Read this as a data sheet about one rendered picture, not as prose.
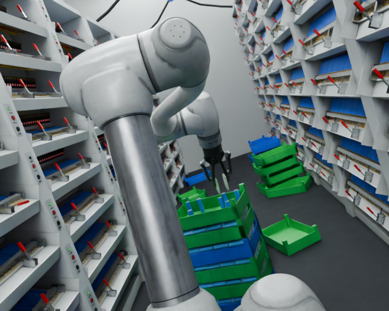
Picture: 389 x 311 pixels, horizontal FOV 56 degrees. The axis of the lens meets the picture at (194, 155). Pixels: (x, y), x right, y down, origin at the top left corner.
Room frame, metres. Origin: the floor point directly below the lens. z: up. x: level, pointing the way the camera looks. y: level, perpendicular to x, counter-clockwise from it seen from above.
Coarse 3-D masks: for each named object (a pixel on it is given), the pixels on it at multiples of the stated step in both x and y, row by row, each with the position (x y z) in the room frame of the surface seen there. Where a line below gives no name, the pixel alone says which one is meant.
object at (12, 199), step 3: (12, 195) 1.27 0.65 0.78; (15, 195) 1.27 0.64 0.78; (18, 195) 1.28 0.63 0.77; (6, 198) 1.23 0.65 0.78; (9, 198) 1.24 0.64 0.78; (12, 198) 1.24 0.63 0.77; (15, 198) 1.26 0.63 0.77; (18, 198) 1.28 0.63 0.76; (0, 201) 1.20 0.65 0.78; (3, 201) 1.20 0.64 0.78; (6, 201) 1.20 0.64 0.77; (9, 201) 1.22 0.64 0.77; (12, 201) 1.24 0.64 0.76; (15, 201) 1.26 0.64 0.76; (18, 201) 1.25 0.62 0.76; (0, 204) 1.17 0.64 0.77; (9, 204) 1.21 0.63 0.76
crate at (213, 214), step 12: (228, 192) 1.54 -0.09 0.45; (240, 192) 1.51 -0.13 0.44; (192, 204) 1.60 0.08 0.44; (204, 204) 1.58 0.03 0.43; (216, 204) 1.56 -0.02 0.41; (240, 204) 1.38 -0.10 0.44; (180, 216) 1.54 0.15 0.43; (192, 216) 1.39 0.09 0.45; (204, 216) 1.37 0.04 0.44; (216, 216) 1.35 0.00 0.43; (228, 216) 1.34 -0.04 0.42; (240, 216) 1.33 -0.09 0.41; (192, 228) 1.40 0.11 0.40
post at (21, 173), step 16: (0, 80) 1.38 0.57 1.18; (0, 96) 1.34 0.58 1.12; (0, 112) 1.31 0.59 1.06; (16, 112) 1.40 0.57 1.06; (0, 128) 1.32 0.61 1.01; (0, 176) 1.32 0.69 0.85; (16, 176) 1.32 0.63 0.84; (32, 176) 1.33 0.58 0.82; (48, 192) 1.39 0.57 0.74; (32, 224) 1.32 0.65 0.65; (48, 224) 1.31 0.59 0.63; (64, 224) 1.40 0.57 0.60; (64, 240) 1.35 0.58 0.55; (64, 256) 1.31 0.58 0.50; (48, 272) 1.32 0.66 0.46; (64, 272) 1.31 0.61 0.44; (80, 272) 1.37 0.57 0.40; (80, 288) 1.32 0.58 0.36; (80, 304) 1.31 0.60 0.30; (96, 304) 1.39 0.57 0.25
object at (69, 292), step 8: (40, 280) 1.32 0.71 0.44; (48, 280) 1.32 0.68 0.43; (56, 280) 1.32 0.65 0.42; (64, 280) 1.31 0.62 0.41; (72, 280) 1.31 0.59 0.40; (32, 288) 1.33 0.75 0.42; (40, 288) 1.33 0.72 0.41; (48, 288) 1.32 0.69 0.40; (56, 288) 1.29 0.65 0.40; (64, 288) 1.30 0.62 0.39; (72, 288) 1.31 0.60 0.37; (24, 296) 1.24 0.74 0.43; (32, 296) 1.24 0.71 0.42; (40, 296) 1.25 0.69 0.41; (48, 296) 1.23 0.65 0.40; (56, 296) 1.27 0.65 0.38; (64, 296) 1.27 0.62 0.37; (72, 296) 1.27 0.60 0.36; (16, 304) 1.20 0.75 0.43; (24, 304) 1.19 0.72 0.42; (32, 304) 1.19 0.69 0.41; (40, 304) 1.18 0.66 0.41; (48, 304) 1.15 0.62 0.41; (56, 304) 1.22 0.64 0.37; (64, 304) 1.22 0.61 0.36; (72, 304) 1.25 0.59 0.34
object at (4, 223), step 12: (0, 192) 1.32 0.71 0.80; (12, 192) 1.30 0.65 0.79; (24, 192) 1.30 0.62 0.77; (36, 192) 1.31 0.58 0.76; (24, 204) 1.25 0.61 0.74; (36, 204) 1.29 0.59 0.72; (0, 216) 1.12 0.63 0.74; (12, 216) 1.14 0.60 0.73; (24, 216) 1.21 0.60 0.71; (0, 228) 1.07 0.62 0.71; (12, 228) 1.13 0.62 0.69
